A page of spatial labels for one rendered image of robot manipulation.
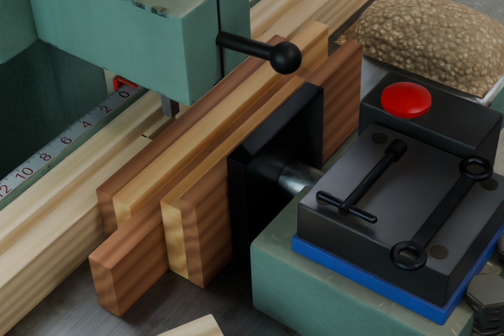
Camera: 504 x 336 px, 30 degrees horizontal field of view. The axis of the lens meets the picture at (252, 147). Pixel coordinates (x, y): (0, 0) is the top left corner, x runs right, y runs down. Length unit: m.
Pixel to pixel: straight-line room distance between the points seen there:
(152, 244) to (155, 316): 0.05
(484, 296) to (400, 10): 0.34
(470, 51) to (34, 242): 0.38
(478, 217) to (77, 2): 0.28
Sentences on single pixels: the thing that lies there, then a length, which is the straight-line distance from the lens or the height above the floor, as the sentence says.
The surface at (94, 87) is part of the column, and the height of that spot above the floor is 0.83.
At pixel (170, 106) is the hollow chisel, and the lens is 0.67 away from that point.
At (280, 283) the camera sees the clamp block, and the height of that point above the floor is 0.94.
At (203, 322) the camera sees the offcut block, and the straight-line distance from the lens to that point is 0.57.
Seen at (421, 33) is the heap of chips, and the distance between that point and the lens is 0.79.
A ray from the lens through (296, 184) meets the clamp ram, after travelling 0.60.
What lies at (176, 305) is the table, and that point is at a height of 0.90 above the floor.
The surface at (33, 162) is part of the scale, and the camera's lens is 0.65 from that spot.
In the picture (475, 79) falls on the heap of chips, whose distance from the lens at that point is 0.78.
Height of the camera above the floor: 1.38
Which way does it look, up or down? 42 degrees down
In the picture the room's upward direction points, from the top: 3 degrees counter-clockwise
